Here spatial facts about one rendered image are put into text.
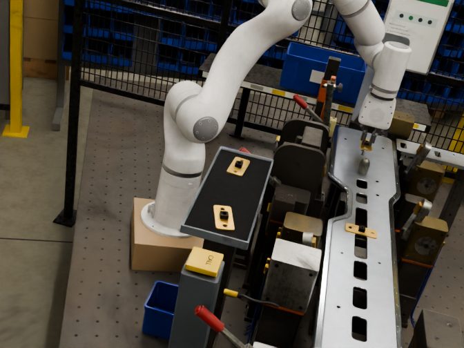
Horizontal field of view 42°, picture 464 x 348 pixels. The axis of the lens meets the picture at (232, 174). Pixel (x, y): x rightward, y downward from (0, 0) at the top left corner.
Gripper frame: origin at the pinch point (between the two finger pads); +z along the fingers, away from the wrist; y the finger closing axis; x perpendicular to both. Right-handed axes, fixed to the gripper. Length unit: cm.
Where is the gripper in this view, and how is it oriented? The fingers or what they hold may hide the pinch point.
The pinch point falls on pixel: (368, 137)
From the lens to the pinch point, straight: 202.7
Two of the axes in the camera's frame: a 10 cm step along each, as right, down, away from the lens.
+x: 1.9, -4.6, 8.7
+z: -1.8, 8.5, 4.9
